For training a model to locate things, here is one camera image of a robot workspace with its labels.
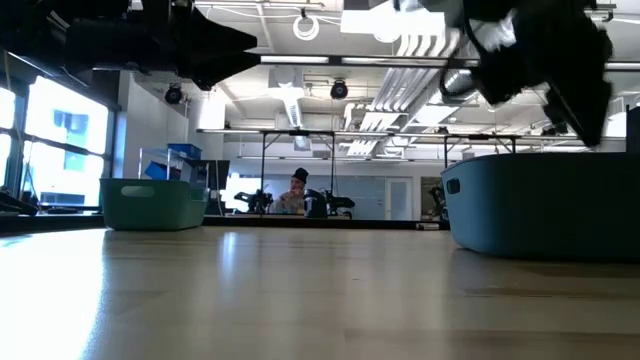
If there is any long ceiling light bar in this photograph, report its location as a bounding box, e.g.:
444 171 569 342
257 53 640 72

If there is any white coiled ceiling cable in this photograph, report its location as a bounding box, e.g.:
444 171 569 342
292 14 321 43

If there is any black computer monitor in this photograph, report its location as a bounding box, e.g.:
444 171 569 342
200 159 232 191

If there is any dark teal plastic bin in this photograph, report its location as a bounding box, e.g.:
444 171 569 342
440 152 640 264

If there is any person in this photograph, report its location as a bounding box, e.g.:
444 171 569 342
268 167 310 215

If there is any silver ceiling air duct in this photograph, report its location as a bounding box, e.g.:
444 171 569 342
442 39 484 105

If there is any light green plastic bin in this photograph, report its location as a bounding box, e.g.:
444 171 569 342
98 178 210 232

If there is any black rounded desk object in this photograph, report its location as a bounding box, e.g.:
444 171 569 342
303 188 329 219

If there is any blue storage bin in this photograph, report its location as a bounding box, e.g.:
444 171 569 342
167 143 203 161
144 160 171 182

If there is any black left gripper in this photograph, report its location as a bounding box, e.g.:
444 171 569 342
64 0 262 92

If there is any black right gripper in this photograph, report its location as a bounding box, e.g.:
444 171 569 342
469 9 615 149

